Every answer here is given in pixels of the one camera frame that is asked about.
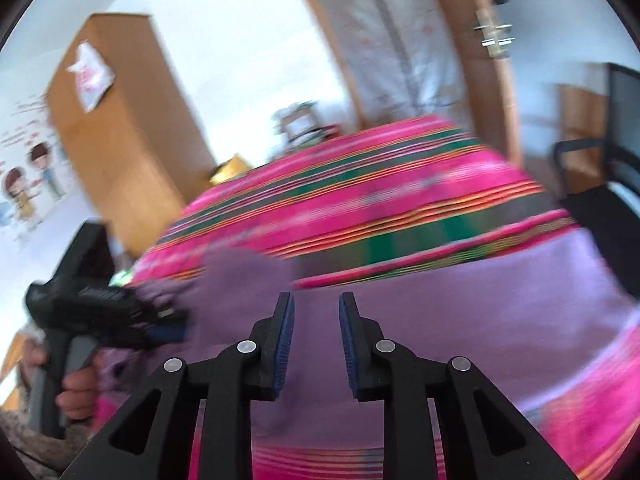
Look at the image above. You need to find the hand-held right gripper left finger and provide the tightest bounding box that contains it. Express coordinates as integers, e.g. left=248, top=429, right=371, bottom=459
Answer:
left=60, top=291, right=296, bottom=480

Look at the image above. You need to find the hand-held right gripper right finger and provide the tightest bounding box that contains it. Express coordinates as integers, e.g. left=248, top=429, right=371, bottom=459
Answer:
left=338, top=291, right=578, bottom=480

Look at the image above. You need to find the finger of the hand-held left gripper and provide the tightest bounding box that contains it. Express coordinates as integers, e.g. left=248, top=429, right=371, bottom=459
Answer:
left=101, top=326, right=191, bottom=349
left=131, top=304, right=191, bottom=326

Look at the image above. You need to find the purple fleece garment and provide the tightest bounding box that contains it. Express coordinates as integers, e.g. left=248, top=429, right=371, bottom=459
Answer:
left=97, top=232, right=640, bottom=448

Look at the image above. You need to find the person's left forearm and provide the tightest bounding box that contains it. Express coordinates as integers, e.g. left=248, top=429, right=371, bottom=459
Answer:
left=0, top=405, right=96, bottom=480

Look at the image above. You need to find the person's left hand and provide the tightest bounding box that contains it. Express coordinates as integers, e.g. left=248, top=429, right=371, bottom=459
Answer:
left=20, top=347, right=99, bottom=422

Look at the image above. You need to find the light wooden board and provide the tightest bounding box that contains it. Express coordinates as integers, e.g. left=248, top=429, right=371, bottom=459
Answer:
left=0, top=332, right=26, bottom=411

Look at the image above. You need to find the yellow paper bag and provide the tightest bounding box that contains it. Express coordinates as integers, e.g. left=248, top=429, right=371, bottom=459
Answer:
left=209, top=155, right=251, bottom=186

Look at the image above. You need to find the pink plaid bed sheet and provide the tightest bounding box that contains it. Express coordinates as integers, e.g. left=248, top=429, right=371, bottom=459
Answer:
left=95, top=115, right=640, bottom=480

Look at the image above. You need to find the wooden wardrobe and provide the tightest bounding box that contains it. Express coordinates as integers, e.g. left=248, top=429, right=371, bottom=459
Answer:
left=45, top=12, right=218, bottom=258

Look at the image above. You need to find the cardboard box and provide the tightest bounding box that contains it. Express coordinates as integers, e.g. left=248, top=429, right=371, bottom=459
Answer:
left=272, top=102, right=341, bottom=143

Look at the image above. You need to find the white red-printed plastic bag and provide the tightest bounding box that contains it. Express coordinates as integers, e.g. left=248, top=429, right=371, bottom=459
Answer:
left=67, top=42, right=117, bottom=113

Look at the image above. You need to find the wooden door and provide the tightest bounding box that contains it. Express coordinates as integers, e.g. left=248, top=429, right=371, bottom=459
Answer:
left=420, top=0, right=523, bottom=166

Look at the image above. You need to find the white floral mosquito net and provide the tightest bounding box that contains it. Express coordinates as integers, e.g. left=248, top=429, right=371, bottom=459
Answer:
left=310, top=0, right=476, bottom=133

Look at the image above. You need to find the low wooden cabinet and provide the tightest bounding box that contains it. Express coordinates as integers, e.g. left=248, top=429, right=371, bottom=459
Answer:
left=557, top=82, right=611, bottom=196

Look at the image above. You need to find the black mesh office chair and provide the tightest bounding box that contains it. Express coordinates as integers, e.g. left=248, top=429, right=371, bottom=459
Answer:
left=552, top=62, right=640, bottom=306

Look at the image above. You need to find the cartoon couple wall sticker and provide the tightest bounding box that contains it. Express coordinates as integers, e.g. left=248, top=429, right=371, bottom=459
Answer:
left=0, top=95, right=71, bottom=241

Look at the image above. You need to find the wooden door frame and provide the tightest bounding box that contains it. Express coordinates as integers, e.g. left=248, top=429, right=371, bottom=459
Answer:
left=285, top=0, right=368, bottom=133

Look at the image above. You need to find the metal door handle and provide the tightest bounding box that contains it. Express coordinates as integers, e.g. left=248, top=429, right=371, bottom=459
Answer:
left=472, top=7, right=513, bottom=58

